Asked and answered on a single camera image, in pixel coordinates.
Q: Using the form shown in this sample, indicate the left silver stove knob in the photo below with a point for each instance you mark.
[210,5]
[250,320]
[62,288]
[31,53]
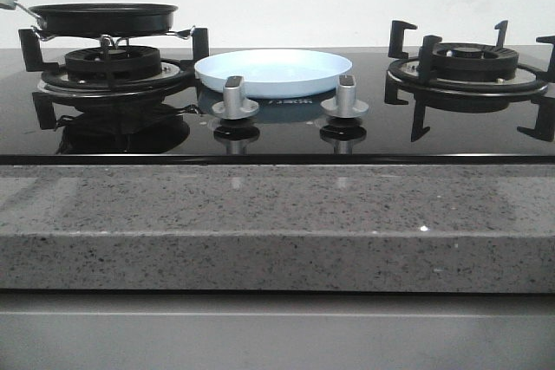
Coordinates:
[235,105]

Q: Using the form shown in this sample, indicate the right silver stove knob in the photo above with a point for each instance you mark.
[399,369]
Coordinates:
[345,105]

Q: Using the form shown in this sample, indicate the right burner with pan support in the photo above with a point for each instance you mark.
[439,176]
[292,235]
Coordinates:
[465,77]

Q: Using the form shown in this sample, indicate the light blue plate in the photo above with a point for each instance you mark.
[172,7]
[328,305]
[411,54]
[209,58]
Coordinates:
[274,73]

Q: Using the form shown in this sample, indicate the silver stove knob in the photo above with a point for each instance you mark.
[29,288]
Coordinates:
[345,105]
[235,105]

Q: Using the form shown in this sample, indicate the left burner with pan support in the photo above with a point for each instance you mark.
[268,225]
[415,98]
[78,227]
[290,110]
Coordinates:
[113,71]

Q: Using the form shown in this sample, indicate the burner with pan support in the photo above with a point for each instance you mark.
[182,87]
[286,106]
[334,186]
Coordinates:
[465,77]
[113,71]

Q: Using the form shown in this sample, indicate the black glass gas cooktop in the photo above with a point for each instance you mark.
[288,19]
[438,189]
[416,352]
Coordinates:
[177,126]

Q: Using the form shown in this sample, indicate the black frying pan green handle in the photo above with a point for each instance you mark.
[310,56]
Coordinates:
[96,19]

